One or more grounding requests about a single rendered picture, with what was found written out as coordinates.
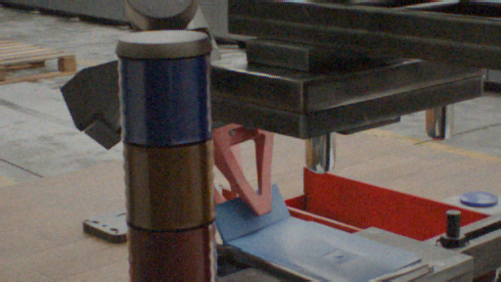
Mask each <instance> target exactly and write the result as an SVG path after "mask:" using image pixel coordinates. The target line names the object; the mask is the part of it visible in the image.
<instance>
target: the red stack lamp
mask: <svg viewBox="0 0 501 282"><path fill-rule="evenodd" d="M215 220H216V216H215V217H214V219H212V220H210V221H209V222H207V223H205V224H200V225H197V226H194V227H189V228H183V229H147V228H142V227H138V226H136V225H133V224H130V223H129V222H127V221H126V226H127V229H126V237H127V240H128V241H127V245H126V248H127V250H128V257H127V260H128V263H129V268H128V274H129V276H130V280H129V282H218V276H217V274H216V272H217V269H218V265H217V263H216V259H217V251H216V249H215V248H216V245H217V241H216V238H215V234H216V227H215V224H214V223H215Z"/></svg>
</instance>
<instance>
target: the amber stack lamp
mask: <svg viewBox="0 0 501 282"><path fill-rule="evenodd" d="M213 138H214V135H212V136H209V137H208V138H206V139H204V140H201V141H194V142H189V143H183V144H175V145H146V144H138V143H133V142H130V141H126V140H124V139H122V138H121V143H122V146H123V148H122V152H121V153H122V156H123V158H124V161H123V165H122V167H123V170H124V177H123V181H124V183H125V188H124V194H125V197H126V201H125V207H126V221H127V222H129V223H130V224H133V225H136V226H138V227H142V228H147V229H183V228H189V227H194V226H197V225H200V224H205V223H207V222H209V221H210V220H212V219H214V217H215V216H216V212H215V208H214V205H215V198H214V190H215V187H214V169H213V168H214V157H213V153H214V147H213V143H212V142H213Z"/></svg>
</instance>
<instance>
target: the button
mask: <svg viewBox="0 0 501 282"><path fill-rule="evenodd" d="M459 201H460V202H461V204H466V205H469V206H475V207H488V206H493V205H496V204H497V203H498V198H497V196H496V195H494V194H492V193H487V192H481V191H473V192H467V193H463V194H461V195H460V197H459Z"/></svg>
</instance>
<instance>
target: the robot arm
mask: <svg viewBox="0 0 501 282"><path fill-rule="evenodd" d="M122 5H123V7H124V8H125V11H126V14H127V17H128V18H129V19H130V22H131V25H132V27H133V29H134V31H135V33H139V32H147V31H159V30H187V31H195V32H200V33H205V34H207V35H208V38H209V40H210V42H211V44H212V47H213V50H212V51H211V54H210V58H209V59H210V61H211V62H212V61H217V60H223V59H222V57H221V55H220V54H219V49H218V48H217V45H216V43H215V42H214V38H213V36H212V33H211V32H210V31H209V28H208V24H207V22H206V20H205V18H204V13H203V12H202V9H201V7H200V6H199V0H123V1H122ZM118 63H119V61H118V59H117V60H114V61H110V62H108V63H105V64H99V65H95V66H92V67H90V68H86V69H83V70H80V72H79V73H78V74H75V75H74V77H73V78H72V79H70V80H69V81H68V82H67V83H66V84H65V85H63V86H62V87H61V88H60V89H59V90H60V91H61V93H62V95H63V97H64V100H65V103H66V105H67V107H68V110H69V115H70V116H71V119H72V120H73V122H74V126H75V128H76V129H77V130H78V131H80V132H81V131H84V133H85V135H87V136H89V137H90V138H91V139H93V140H94V141H96V142H97V143H98V144H100V145H101V147H104V148H105V149H106V150H107V151H109V150H110V149H111V148H112V147H115V146H116V145H117V144H118V143H120V142H121V131H122V128H121V111H120V106H121V101H120V98H119V93H120V87H119V84H118V80H119V73H118V69H117V67H118ZM212 128H213V131H214V134H213V135H214V138H213V142H212V143H213V147H214V153H213V157H214V165H215V166H216V167H217V168H218V169H219V172H221V173H222V174H223V176H224V177H225V178H226V180H227V181H228V182H229V186H228V185H224V184H218V185H214V187H215V190H214V198H215V204H221V203H223V202H225V201H227V200H226V199H225V198H224V197H223V196H222V188H229V189H230V190H231V194H232V198H237V197H240V198H242V199H243V201H244V202H245V204H247V206H248V207H249V208H250V209H251V211H252V212H253V213H255V215H256V216H261V215H264V214H266V213H270V212H271V209H272V208H271V164H272V155H273V145H274V136H275V133H273V132H269V131H262V130H259V129H255V128H251V127H248V126H240V125H238V124H235V123H230V122H227V121H224V120H216V119H214V120H213V123H212ZM250 140H252V141H254V142H255V163H256V175H257V187H258V195H257V194H256V193H255V191H254V190H253V188H251V186H250V184H249V183H248V181H247V179H246V178H245V175H244V169H243V163H242V157H241V151H240V143H242V142H245V141H250ZM82 228H83V231H84V232H86V233H88V234H90V235H94V236H96V237H98V238H100V239H102V240H106V241H108V242H110V243H112V244H122V243H126V242H127V241H128V240H127V237H126V229H127V226H126V209H122V210H119V211H113V212H110V213H103V214H101V215H97V216H94V217H90V218H87V219H83V220H82Z"/></svg>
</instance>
